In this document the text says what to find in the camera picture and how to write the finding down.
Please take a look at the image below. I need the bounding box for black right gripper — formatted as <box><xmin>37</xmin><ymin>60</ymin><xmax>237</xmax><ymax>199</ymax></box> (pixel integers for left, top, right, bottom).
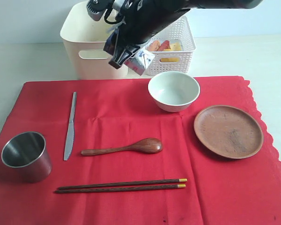
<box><xmin>108</xmin><ymin>0</ymin><xmax>190</xmax><ymax>69</ymax></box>

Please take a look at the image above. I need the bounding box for blue white milk carton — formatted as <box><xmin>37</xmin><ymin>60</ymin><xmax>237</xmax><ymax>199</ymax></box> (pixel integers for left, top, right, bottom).
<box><xmin>104</xmin><ymin>29</ymin><xmax>155</xmax><ymax>75</ymax></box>

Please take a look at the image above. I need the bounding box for fried chicken nugget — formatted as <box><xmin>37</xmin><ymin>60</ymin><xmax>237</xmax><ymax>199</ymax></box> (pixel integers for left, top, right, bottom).
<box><xmin>147</xmin><ymin>40</ymin><xmax>160</xmax><ymax>52</ymax></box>

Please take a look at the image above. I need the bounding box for yellow lemon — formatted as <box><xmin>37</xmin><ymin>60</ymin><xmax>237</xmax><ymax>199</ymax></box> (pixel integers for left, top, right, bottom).
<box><xmin>160</xmin><ymin>57</ymin><xmax>180</xmax><ymax>63</ymax></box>

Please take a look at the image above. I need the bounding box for yellow cheese wedge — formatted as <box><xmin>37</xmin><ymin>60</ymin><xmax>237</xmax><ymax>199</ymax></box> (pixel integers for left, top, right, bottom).
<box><xmin>170</xmin><ymin>42</ymin><xmax>182</xmax><ymax>51</ymax></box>

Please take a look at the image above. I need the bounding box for white ceramic bowl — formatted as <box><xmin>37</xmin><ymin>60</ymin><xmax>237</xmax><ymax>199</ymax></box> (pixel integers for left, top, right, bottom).
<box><xmin>148</xmin><ymin>71</ymin><xmax>200</xmax><ymax>113</ymax></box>

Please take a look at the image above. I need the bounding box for brown wooden spoon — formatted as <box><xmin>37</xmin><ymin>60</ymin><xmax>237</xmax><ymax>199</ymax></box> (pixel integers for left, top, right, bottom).
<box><xmin>81</xmin><ymin>138</ymin><xmax>163</xmax><ymax>156</ymax></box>

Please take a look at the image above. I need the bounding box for steel table knife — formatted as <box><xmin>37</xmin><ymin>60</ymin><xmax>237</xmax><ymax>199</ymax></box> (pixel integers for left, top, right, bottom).
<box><xmin>64</xmin><ymin>92</ymin><xmax>77</xmax><ymax>161</ymax></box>

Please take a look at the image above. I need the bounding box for brown wooden plate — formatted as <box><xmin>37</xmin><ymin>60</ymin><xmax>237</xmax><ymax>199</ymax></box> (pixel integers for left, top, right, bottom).
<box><xmin>193</xmin><ymin>105</ymin><xmax>264</xmax><ymax>159</ymax></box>

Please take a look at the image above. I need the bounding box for dark wooden chopstick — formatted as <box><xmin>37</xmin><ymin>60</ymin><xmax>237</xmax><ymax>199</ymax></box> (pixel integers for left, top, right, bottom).
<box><xmin>54</xmin><ymin>184</ymin><xmax>186</xmax><ymax>194</ymax></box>
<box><xmin>57</xmin><ymin>178</ymin><xmax>188</xmax><ymax>190</ymax></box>

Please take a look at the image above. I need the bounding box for stainless steel cup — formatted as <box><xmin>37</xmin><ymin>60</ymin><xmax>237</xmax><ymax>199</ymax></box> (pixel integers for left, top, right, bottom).
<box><xmin>1</xmin><ymin>131</ymin><xmax>52</xmax><ymax>183</ymax></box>

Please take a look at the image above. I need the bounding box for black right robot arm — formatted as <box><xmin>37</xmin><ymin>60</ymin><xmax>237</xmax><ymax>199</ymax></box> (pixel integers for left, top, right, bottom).
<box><xmin>104</xmin><ymin>0</ymin><xmax>261</xmax><ymax>69</ymax></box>

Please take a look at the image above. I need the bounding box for cream plastic bin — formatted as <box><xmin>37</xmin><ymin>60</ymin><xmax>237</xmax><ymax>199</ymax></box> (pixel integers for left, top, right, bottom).
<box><xmin>60</xmin><ymin>1</ymin><xmax>128</xmax><ymax>80</ymax></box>

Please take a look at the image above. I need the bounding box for white perforated basket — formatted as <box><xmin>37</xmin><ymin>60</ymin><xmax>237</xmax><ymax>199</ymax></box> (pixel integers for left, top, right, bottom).
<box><xmin>145</xmin><ymin>16</ymin><xmax>196</xmax><ymax>76</ymax></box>

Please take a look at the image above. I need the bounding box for red table cloth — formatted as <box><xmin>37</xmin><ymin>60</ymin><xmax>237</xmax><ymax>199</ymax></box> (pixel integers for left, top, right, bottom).
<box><xmin>0</xmin><ymin>76</ymin><xmax>281</xmax><ymax>225</ymax></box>

